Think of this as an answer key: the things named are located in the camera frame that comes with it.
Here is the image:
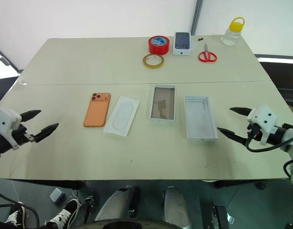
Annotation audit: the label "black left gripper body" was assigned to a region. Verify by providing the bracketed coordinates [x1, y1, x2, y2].
[10, 123, 36, 146]

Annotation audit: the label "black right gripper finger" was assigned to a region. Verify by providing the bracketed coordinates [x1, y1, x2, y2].
[217, 127, 249, 146]
[230, 107, 253, 117]

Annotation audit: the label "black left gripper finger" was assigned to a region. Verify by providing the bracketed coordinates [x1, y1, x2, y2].
[32, 123, 60, 144]
[20, 109, 42, 123]

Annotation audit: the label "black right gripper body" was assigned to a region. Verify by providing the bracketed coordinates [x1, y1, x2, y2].
[247, 122, 262, 142]

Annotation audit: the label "white phone box lid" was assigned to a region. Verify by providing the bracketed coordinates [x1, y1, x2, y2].
[184, 95, 219, 142]

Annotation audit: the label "orange smartphone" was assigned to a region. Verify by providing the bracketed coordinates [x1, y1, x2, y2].
[83, 92, 112, 128]

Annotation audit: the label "white cardboard insert card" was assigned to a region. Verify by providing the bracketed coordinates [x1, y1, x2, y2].
[103, 95, 141, 137]

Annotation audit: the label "white phone box base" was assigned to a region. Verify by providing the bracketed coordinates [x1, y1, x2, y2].
[150, 84, 177, 123]

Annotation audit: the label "small grey rectangular block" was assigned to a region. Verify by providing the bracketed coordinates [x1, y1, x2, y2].
[49, 187, 65, 204]

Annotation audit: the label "boxed phone white package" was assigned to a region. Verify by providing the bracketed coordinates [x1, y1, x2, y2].
[172, 31, 194, 57]

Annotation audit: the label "clear jar with yellow lid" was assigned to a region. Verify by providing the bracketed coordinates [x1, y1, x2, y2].
[220, 16, 246, 47]

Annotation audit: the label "black and white sneaker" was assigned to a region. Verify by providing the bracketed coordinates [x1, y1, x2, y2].
[45, 198, 81, 229]
[4, 201, 27, 228]

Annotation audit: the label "silver right robot leg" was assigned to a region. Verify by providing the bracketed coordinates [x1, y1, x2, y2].
[162, 185, 192, 229]

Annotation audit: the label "silver robot leg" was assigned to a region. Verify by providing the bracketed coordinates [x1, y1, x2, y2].
[94, 185, 140, 223]
[162, 185, 192, 229]

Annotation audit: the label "silver left robot leg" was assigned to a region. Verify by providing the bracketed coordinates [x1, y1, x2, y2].
[94, 185, 140, 223]

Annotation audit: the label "red tape roll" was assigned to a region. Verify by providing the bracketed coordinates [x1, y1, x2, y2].
[147, 35, 170, 56]

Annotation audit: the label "grey pillar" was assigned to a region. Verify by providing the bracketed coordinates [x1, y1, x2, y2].
[190, 0, 205, 37]

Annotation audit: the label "clear yellowish tape roll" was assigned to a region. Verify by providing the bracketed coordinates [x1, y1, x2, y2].
[142, 53, 165, 70]

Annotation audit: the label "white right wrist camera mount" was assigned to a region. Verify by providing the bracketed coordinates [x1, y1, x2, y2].
[246, 104, 279, 146]

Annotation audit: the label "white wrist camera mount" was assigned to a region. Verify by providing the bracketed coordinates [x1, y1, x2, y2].
[0, 107, 22, 151]
[246, 104, 279, 146]

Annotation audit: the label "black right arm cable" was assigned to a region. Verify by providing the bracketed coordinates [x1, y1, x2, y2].
[245, 124, 293, 179]

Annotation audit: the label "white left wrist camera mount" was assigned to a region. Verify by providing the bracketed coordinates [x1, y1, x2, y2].
[0, 107, 22, 151]

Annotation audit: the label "grey window frame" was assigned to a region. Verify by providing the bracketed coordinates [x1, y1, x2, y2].
[0, 43, 21, 73]

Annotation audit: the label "red handled scissors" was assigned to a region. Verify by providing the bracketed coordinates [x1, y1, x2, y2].
[198, 43, 218, 63]

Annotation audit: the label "black floor cable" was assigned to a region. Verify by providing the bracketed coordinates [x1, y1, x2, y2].
[0, 187, 40, 229]

